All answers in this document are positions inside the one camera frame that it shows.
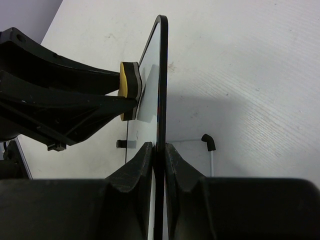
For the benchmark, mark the yellow black whiteboard eraser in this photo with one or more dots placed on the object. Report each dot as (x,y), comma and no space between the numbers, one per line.
(130,87)

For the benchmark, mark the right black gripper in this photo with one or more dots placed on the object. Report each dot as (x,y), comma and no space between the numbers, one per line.
(193,207)

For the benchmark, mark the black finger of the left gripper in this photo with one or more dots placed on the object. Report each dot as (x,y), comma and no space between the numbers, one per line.
(54,117)
(24,58)

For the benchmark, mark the small black-framed whiteboard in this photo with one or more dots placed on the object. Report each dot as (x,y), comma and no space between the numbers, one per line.
(150,123)

